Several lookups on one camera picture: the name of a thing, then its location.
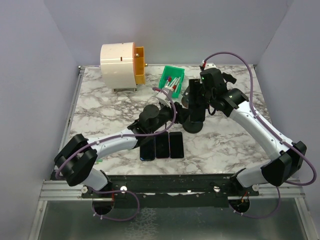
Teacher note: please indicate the black phone stand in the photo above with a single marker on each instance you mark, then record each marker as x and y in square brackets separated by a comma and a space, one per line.
[192, 127]
[228, 78]

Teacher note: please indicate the markers in green bin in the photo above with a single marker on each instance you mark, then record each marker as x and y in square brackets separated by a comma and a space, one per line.
[173, 83]

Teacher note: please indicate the orange drawer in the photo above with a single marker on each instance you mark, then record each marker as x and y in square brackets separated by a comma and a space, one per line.
[139, 65]

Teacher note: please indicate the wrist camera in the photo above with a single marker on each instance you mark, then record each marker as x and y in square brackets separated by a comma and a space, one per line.
[206, 65]
[164, 96]

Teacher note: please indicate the white round drawer cabinet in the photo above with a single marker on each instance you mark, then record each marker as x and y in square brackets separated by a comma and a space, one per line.
[117, 65]

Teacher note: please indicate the black phone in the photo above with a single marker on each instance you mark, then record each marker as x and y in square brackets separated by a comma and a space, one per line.
[147, 151]

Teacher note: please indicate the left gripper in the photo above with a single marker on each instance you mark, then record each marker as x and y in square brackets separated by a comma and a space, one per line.
[182, 113]

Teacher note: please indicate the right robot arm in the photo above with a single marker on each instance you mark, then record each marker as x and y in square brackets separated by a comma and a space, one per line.
[286, 156]

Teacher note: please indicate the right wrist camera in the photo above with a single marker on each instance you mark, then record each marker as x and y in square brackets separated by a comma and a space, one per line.
[206, 65]

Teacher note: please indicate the purple edged phone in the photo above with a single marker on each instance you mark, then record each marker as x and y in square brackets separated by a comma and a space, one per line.
[162, 146]

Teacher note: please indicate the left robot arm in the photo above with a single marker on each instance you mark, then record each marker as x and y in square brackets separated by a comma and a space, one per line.
[75, 162]

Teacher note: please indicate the green plastic bin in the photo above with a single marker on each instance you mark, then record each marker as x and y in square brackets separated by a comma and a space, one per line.
[172, 77]

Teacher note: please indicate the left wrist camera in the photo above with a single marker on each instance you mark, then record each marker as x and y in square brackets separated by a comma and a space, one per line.
[164, 96]

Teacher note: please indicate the black front mounting rail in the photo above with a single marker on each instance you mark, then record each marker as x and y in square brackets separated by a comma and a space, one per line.
[171, 191]

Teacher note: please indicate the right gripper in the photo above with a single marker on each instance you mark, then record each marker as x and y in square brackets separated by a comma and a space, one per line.
[195, 86]

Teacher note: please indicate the brown base phone stand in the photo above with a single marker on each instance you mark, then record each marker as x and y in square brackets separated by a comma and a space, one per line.
[185, 98]

